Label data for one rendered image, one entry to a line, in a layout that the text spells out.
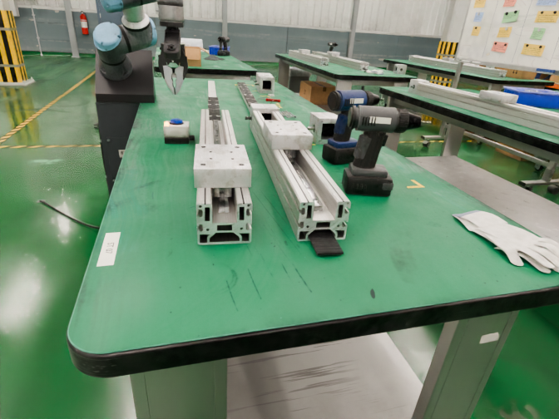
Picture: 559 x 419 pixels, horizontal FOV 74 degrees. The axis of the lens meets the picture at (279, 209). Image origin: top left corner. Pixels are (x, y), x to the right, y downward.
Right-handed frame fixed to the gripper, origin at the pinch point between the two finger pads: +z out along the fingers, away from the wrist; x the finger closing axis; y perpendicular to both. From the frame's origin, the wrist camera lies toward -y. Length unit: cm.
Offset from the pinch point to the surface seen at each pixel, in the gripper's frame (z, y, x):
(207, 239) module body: 15, -68, -10
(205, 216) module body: 11, -66, -10
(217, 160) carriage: 4, -57, -12
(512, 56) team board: -10, 189, -282
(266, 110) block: 8.0, 11.8, -32.4
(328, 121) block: 8, -2, -52
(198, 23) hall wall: -9, 1119, 10
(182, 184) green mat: 16.4, -39.4, -3.7
